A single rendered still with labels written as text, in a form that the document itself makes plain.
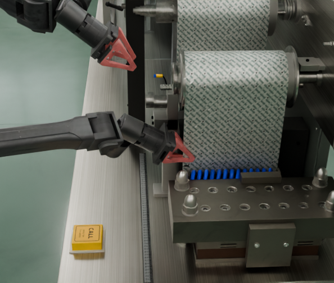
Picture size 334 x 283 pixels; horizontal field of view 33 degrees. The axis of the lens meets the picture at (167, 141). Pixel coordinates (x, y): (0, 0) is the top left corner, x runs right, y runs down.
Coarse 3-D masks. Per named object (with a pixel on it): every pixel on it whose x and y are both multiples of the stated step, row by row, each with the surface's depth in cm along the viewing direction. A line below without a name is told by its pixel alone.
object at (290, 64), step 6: (180, 54) 131; (288, 54) 132; (180, 60) 130; (288, 60) 130; (180, 66) 130; (288, 66) 130; (294, 66) 130; (288, 72) 129; (294, 72) 130; (288, 78) 130; (294, 78) 130; (288, 84) 130; (294, 84) 130; (180, 90) 131; (288, 90) 131; (180, 96) 132; (288, 96) 132; (180, 102) 133
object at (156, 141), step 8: (144, 128) 131; (152, 128) 133; (160, 128) 139; (144, 136) 131; (152, 136) 132; (160, 136) 133; (136, 144) 133; (144, 144) 132; (152, 144) 132; (160, 144) 132; (168, 144) 130; (152, 152) 134; (160, 152) 131; (152, 160) 133; (160, 160) 132
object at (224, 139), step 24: (192, 120) 132; (216, 120) 133; (240, 120) 133; (264, 120) 134; (192, 144) 136; (216, 144) 136; (240, 144) 137; (264, 144) 137; (192, 168) 139; (216, 168) 140; (240, 168) 140
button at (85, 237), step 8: (80, 232) 135; (88, 232) 135; (96, 232) 135; (72, 240) 133; (80, 240) 133; (88, 240) 133; (96, 240) 133; (72, 248) 133; (80, 248) 133; (88, 248) 133; (96, 248) 133
